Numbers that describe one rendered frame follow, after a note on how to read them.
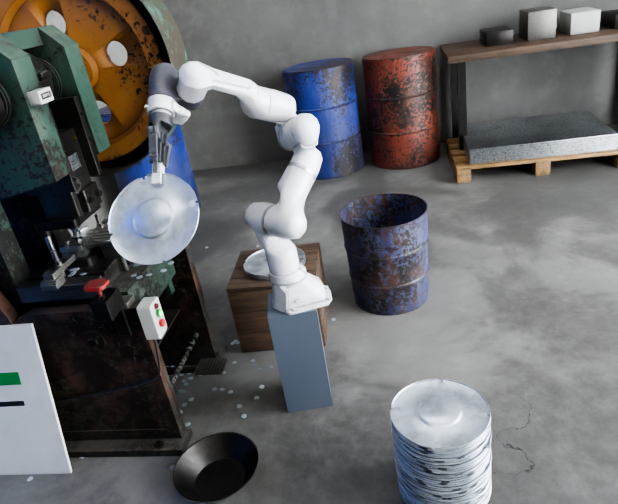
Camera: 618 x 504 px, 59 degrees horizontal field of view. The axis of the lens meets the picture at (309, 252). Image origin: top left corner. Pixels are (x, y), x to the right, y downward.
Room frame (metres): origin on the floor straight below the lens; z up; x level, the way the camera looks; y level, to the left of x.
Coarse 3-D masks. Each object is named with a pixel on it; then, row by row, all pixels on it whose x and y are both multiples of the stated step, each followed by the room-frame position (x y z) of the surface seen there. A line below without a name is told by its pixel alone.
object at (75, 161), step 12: (60, 132) 1.92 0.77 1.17; (72, 132) 1.96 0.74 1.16; (72, 144) 1.94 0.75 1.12; (72, 156) 1.91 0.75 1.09; (72, 168) 1.89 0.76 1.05; (84, 168) 1.96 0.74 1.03; (84, 180) 1.94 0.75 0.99; (72, 192) 1.84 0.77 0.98; (84, 192) 1.86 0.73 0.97; (96, 192) 1.93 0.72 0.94; (48, 204) 1.86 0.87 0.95; (60, 204) 1.85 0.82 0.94; (72, 204) 1.84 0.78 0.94; (84, 204) 1.86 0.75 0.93; (96, 204) 1.90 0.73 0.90; (48, 216) 1.86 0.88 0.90; (60, 216) 1.85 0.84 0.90; (72, 216) 1.84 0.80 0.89
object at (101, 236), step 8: (96, 232) 1.95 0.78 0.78; (104, 232) 1.92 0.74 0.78; (88, 240) 1.88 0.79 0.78; (96, 240) 1.86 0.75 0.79; (104, 240) 1.84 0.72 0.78; (104, 248) 1.85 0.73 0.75; (112, 248) 1.85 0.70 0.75; (104, 256) 1.86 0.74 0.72; (112, 256) 1.85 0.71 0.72; (120, 256) 1.84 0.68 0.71; (120, 264) 1.85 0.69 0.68; (128, 264) 1.85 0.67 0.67
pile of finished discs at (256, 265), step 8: (296, 248) 2.38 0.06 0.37; (256, 256) 2.37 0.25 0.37; (264, 256) 2.35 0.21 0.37; (304, 256) 2.28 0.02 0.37; (248, 264) 2.30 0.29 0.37; (256, 264) 2.28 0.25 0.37; (264, 264) 2.26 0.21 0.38; (248, 272) 2.21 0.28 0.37; (256, 272) 2.20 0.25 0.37; (264, 272) 2.19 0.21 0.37
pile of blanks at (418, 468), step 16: (400, 448) 1.18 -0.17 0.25; (416, 448) 1.14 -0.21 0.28; (464, 448) 1.09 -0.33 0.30; (480, 448) 1.11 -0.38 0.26; (400, 464) 1.19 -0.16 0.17; (416, 464) 1.13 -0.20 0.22; (432, 464) 1.11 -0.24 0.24; (448, 464) 1.09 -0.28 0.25; (464, 464) 1.09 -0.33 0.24; (480, 464) 1.11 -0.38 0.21; (400, 480) 1.20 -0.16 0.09; (416, 480) 1.14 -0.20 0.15; (432, 480) 1.10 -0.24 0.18; (448, 480) 1.09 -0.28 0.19; (464, 480) 1.09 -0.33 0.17; (480, 480) 1.11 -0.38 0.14; (416, 496) 1.14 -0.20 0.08; (432, 496) 1.11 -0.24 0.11; (448, 496) 1.09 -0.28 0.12; (464, 496) 1.09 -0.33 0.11; (480, 496) 1.12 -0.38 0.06
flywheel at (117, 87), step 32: (0, 0) 2.29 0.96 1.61; (32, 0) 2.30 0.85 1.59; (64, 0) 2.28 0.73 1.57; (96, 0) 2.25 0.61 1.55; (128, 0) 2.19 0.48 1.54; (0, 32) 2.30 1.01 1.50; (96, 32) 2.26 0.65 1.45; (128, 32) 2.24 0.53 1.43; (96, 64) 2.27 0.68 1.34; (128, 64) 2.24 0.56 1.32; (96, 96) 2.28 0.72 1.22; (128, 96) 2.25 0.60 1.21; (128, 128) 2.26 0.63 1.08
